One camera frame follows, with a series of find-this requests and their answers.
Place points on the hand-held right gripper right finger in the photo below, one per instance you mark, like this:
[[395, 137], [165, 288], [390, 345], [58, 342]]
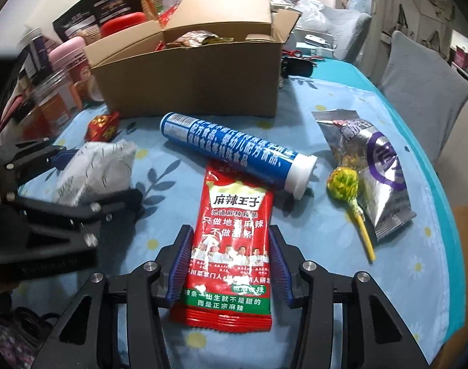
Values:
[[282, 265]]

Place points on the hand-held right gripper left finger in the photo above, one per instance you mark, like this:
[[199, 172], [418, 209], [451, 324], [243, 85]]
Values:
[[178, 265]]

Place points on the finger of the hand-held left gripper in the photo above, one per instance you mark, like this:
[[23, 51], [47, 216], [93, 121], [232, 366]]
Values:
[[115, 207], [61, 155]]

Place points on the white snack packet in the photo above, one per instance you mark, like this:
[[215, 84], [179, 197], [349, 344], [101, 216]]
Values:
[[95, 169]]

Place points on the red yellow snack packet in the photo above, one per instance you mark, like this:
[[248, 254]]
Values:
[[103, 125]]

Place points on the red green snack packet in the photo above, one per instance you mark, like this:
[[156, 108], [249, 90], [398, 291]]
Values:
[[226, 215]]

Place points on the yellow green lollipop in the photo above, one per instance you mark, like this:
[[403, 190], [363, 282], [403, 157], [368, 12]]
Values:
[[343, 182]]

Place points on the blue white tube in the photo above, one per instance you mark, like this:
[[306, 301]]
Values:
[[234, 150]]

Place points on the silver purple snack packet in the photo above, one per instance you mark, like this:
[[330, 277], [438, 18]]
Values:
[[380, 153]]

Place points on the clear plastic jar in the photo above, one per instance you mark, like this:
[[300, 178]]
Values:
[[57, 96]]

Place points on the blue floral tablecloth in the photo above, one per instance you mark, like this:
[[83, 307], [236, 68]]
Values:
[[172, 153]]

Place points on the pink jar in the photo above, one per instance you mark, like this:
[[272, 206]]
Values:
[[70, 59]]

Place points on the dark jar white lid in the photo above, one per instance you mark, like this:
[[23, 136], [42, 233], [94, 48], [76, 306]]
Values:
[[36, 48]]

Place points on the floral patterned clothing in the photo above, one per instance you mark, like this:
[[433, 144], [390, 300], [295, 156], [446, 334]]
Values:
[[11, 346]]

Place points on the red lidded container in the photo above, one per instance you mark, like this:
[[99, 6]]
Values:
[[124, 23]]

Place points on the black snack bag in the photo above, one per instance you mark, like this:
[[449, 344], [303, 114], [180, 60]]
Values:
[[99, 4]]

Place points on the red plastic bag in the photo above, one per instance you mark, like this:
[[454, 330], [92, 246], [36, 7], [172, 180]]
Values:
[[168, 13]]

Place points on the teal table cover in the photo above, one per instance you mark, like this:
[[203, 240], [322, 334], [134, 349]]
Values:
[[422, 123]]

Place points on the grey covered chair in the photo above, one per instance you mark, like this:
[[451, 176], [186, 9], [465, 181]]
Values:
[[422, 92]]

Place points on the white round-dial device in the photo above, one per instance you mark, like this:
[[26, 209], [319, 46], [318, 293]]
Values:
[[318, 41]]

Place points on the white plastic bag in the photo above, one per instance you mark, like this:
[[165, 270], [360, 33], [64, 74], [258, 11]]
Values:
[[312, 13]]

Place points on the white cabinet with stars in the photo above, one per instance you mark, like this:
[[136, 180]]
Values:
[[422, 4]]

